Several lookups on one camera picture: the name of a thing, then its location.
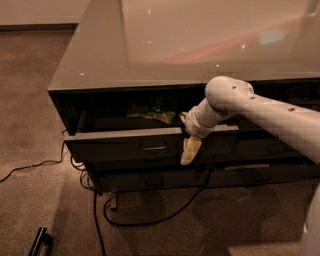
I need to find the black bar object on floor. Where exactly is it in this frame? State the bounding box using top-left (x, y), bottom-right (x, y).
top-left (28, 227), bottom-right (53, 256)

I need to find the thick black floor cable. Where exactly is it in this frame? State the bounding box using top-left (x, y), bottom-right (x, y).
top-left (92, 169), bottom-right (212, 256)

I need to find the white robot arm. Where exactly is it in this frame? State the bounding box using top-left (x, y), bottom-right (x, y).
top-left (181, 76), bottom-right (320, 165)

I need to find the green snack bag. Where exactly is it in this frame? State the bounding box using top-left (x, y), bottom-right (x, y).
top-left (126, 97), bottom-right (176, 124)

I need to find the dark grey drawer cabinet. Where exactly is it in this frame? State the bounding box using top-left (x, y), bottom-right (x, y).
top-left (48, 0), bottom-right (320, 193)

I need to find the thin black floor cable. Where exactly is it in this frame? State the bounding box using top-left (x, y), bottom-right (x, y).
top-left (0, 129), bottom-right (96, 192)

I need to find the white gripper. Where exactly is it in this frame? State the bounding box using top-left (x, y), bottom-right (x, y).
top-left (179, 107), bottom-right (215, 165)

